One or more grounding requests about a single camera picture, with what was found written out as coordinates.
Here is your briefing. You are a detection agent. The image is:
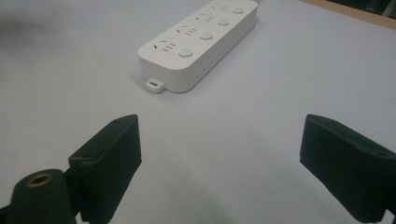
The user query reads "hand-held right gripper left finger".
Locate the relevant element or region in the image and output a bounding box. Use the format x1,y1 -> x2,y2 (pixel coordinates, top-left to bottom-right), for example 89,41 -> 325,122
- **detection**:
64,114 -> 143,224

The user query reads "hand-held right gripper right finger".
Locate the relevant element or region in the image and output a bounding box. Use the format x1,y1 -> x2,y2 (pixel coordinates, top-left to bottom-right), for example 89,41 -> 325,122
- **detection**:
299,113 -> 396,224

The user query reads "white power strip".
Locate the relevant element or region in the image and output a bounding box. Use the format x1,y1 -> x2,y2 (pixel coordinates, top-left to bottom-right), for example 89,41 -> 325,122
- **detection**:
136,0 -> 260,94

